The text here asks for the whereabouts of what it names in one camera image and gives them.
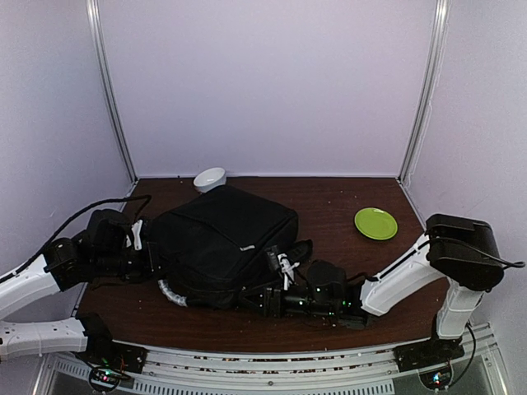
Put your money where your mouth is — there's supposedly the aluminium frame post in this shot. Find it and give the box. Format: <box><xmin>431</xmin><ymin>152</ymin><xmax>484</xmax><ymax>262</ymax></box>
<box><xmin>86</xmin><ymin>0</ymin><xmax>138</xmax><ymax>184</ymax></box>
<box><xmin>399</xmin><ymin>0</ymin><xmax>451</xmax><ymax>188</ymax></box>

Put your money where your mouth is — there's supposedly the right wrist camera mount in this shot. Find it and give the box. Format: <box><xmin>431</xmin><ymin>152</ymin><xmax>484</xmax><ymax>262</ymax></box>
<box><xmin>265</xmin><ymin>245</ymin><xmax>300</xmax><ymax>290</ymax></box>

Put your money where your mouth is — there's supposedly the green round plate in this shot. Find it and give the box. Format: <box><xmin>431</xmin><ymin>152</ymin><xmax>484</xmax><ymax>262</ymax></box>
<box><xmin>354</xmin><ymin>207</ymin><xmax>399</xmax><ymax>241</ymax></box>

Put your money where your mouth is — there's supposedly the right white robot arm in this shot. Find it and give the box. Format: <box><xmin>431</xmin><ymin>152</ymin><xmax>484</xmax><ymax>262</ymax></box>
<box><xmin>239</xmin><ymin>214</ymin><xmax>506</xmax><ymax>364</ymax></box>

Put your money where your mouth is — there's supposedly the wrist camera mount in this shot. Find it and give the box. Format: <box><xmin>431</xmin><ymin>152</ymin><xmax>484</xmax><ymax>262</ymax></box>
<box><xmin>127</xmin><ymin>219</ymin><xmax>148</xmax><ymax>251</ymax></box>
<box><xmin>265</xmin><ymin>245</ymin><xmax>300</xmax><ymax>290</ymax></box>

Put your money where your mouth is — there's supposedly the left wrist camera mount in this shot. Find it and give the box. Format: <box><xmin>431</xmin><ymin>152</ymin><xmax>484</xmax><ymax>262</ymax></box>
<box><xmin>127</xmin><ymin>219</ymin><xmax>148</xmax><ymax>251</ymax></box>

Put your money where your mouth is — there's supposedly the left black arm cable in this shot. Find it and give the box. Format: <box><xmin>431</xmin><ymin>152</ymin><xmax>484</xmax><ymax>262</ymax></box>
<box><xmin>0</xmin><ymin>194</ymin><xmax>153</xmax><ymax>281</ymax></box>

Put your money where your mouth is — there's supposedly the front aluminium rail base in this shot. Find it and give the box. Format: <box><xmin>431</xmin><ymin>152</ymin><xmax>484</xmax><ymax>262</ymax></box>
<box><xmin>32</xmin><ymin>324</ymin><xmax>511</xmax><ymax>395</ymax></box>

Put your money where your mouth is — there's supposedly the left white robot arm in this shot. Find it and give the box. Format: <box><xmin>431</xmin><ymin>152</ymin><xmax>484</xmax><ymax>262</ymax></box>
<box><xmin>1</xmin><ymin>209</ymin><xmax>161</xmax><ymax>365</ymax></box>

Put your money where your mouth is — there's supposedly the right aluminium frame post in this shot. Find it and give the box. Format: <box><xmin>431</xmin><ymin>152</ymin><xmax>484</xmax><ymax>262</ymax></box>
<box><xmin>399</xmin><ymin>0</ymin><xmax>451</xmax><ymax>188</ymax></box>

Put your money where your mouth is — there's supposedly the left aluminium frame post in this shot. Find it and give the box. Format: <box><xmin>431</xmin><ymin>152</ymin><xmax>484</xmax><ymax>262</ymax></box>
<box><xmin>86</xmin><ymin>0</ymin><xmax>138</xmax><ymax>184</ymax></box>

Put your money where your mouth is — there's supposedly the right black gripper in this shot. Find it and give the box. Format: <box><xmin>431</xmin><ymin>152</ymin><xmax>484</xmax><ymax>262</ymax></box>
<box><xmin>238</xmin><ymin>280</ymin><xmax>338</xmax><ymax>320</ymax></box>

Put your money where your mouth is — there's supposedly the white patterned ceramic bowl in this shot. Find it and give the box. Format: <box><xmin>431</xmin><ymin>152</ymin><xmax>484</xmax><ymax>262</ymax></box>
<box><xmin>193</xmin><ymin>167</ymin><xmax>226</xmax><ymax>193</ymax></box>

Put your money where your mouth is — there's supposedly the black student backpack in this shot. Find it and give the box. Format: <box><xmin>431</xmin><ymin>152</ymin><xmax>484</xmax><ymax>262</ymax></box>
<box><xmin>147</xmin><ymin>185</ymin><xmax>313</xmax><ymax>309</ymax></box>

